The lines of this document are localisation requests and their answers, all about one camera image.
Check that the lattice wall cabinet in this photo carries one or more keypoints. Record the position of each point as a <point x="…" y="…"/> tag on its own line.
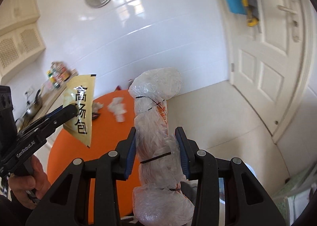
<point x="19" y="47"/>

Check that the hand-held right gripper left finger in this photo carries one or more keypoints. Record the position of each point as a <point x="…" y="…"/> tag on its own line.
<point x="130" y="159"/>

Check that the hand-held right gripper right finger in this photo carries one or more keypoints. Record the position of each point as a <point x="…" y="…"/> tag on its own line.
<point x="183" y="164"/>

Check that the person's left hand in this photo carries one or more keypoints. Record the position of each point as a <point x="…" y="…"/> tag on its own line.
<point x="37" y="181"/>

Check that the red snack bag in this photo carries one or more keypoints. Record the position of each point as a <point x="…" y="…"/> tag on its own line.
<point x="118" y="88"/>

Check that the crumpled white wrapper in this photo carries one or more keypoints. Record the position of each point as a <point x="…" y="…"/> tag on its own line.
<point x="118" y="109"/>

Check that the dark wrapper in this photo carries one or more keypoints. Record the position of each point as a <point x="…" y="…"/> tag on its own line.
<point x="96" y="116"/>

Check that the clear plastic bag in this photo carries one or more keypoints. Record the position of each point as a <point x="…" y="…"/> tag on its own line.
<point x="153" y="141"/>

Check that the cream upper cabinet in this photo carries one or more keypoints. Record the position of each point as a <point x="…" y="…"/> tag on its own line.
<point x="19" y="10"/>

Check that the tan soup packet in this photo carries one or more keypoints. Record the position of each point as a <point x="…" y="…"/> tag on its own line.
<point x="81" y="97"/>

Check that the metal wok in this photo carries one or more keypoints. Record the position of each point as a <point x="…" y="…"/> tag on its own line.
<point x="33" y="107"/>

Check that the person's left forearm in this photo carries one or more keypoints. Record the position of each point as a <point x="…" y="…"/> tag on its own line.
<point x="12" y="211"/>

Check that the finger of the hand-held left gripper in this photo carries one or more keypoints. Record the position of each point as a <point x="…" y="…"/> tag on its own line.
<point x="49" y="115"/>
<point x="66" y="114"/>

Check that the white door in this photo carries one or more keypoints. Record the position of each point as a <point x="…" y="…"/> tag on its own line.
<point x="270" y="67"/>

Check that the wall socket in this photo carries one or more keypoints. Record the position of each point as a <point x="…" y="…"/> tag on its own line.
<point x="29" y="91"/>

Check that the small white tissue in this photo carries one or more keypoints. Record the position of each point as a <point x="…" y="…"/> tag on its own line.
<point x="98" y="106"/>

